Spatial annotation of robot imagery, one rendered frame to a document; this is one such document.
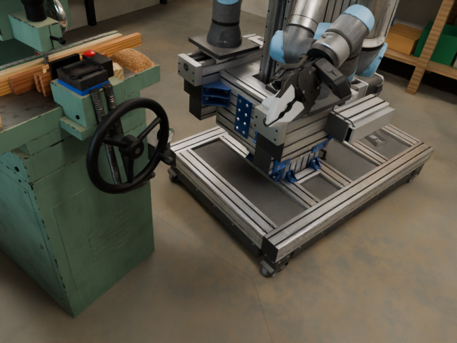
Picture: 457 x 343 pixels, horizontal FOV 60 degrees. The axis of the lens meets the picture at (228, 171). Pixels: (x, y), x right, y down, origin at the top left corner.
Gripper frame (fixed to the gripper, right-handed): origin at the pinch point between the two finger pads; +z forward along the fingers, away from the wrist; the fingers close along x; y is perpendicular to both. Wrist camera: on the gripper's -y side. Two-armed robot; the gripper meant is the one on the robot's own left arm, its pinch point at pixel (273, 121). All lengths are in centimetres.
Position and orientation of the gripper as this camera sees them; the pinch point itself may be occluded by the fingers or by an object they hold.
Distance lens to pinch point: 79.3
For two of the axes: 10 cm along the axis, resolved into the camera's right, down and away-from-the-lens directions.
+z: -6.4, 7.1, -2.9
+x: -5.2, -6.8, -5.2
